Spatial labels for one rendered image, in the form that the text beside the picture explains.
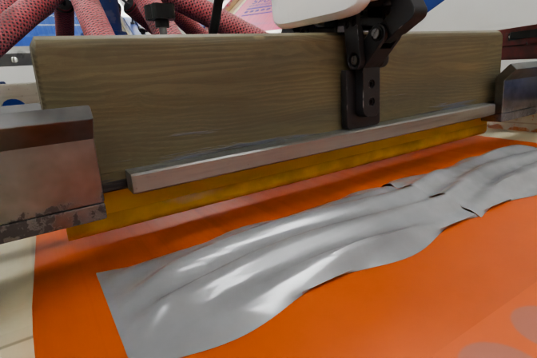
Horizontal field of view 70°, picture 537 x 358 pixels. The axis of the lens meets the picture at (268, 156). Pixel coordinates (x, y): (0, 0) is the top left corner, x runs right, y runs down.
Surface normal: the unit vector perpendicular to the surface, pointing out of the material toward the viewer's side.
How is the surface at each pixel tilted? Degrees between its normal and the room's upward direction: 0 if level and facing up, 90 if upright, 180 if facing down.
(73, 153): 90
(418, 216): 29
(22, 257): 0
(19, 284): 0
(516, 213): 0
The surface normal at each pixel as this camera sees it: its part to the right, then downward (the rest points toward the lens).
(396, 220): 0.15, -0.75
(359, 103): -0.84, 0.18
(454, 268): -0.07, -0.97
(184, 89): 0.54, 0.16
